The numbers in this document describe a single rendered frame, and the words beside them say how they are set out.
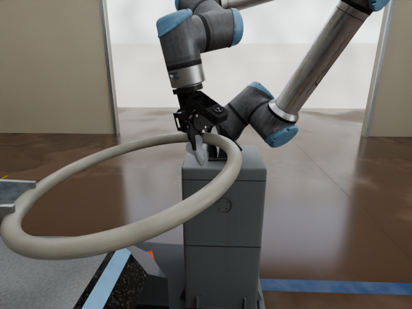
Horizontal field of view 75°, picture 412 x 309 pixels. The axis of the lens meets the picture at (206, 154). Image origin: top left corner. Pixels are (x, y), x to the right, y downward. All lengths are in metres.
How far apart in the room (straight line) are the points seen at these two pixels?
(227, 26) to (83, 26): 5.07
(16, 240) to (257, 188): 1.00
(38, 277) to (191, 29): 0.64
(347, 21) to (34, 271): 1.14
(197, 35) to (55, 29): 5.33
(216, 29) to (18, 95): 5.91
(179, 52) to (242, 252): 1.08
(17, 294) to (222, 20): 0.74
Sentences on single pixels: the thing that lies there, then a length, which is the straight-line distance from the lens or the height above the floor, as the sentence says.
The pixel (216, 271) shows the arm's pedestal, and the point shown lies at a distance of 1.55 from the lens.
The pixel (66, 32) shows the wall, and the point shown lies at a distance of 5.85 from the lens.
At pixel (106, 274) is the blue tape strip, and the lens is 0.70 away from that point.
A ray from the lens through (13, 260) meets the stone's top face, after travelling 0.81.
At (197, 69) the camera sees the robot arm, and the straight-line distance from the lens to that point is 0.68.
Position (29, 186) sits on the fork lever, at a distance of 0.72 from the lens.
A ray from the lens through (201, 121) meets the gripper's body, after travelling 0.70.
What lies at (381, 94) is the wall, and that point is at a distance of 5.99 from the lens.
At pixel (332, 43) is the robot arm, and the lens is 1.11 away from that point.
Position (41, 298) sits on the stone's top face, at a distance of 0.68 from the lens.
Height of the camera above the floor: 1.30
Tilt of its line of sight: 18 degrees down
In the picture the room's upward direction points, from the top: straight up
